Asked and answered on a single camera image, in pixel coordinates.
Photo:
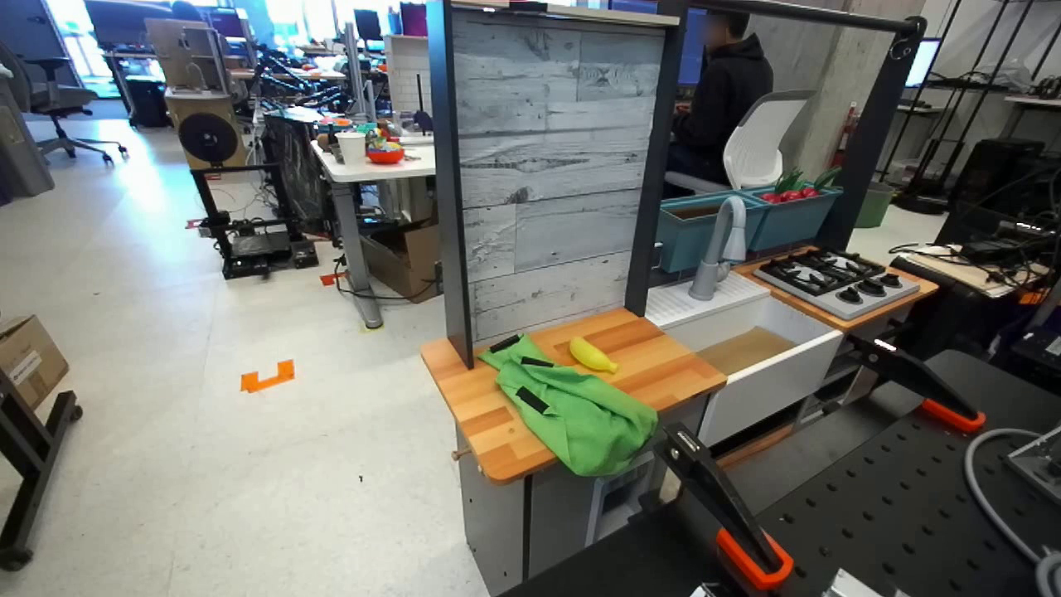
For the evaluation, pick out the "grey toy tap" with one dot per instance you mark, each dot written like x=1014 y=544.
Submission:
x=722 y=248

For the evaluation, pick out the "yellow toy banana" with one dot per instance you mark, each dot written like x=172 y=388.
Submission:
x=592 y=356

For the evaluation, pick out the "green cloth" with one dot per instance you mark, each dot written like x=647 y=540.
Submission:
x=573 y=414

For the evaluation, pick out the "cardboard box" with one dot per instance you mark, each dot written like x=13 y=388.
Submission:
x=405 y=260
x=29 y=359

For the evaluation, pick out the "toy kitchen with wooden counter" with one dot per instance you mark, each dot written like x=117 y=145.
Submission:
x=652 y=359

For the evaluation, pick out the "grey wood-look back panel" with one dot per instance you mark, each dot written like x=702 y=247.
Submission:
x=552 y=168

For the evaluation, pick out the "grey plank back panel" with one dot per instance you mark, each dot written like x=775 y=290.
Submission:
x=447 y=168

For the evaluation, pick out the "white desk with grey legs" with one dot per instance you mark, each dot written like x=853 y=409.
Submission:
x=399 y=169

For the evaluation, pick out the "red bowl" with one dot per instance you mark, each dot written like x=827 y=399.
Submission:
x=384 y=156

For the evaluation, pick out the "white cup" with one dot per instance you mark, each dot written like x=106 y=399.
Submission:
x=349 y=150

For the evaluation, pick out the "white toy sink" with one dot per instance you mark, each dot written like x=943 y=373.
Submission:
x=775 y=382

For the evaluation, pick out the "teal planter box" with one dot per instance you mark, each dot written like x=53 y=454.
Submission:
x=791 y=219

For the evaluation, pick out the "person in black hoodie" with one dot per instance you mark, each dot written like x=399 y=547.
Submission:
x=723 y=99

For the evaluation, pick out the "black 3D printer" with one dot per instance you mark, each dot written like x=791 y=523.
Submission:
x=256 y=260

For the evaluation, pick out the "red toy vegetable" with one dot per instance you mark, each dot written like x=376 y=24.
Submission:
x=791 y=195

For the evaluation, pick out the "white chair back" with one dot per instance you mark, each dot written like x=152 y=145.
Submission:
x=764 y=145

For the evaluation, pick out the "toy stove top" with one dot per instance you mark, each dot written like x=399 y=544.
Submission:
x=841 y=290

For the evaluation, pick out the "beige box with black spool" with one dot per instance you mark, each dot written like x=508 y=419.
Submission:
x=203 y=66

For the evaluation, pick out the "computer monitor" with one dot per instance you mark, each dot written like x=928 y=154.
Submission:
x=924 y=63

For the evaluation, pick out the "black stand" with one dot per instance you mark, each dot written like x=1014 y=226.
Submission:
x=51 y=426

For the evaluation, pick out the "dark office chair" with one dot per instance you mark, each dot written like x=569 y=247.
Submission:
x=51 y=94

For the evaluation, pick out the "metal bracket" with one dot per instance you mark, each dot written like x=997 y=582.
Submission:
x=1039 y=464

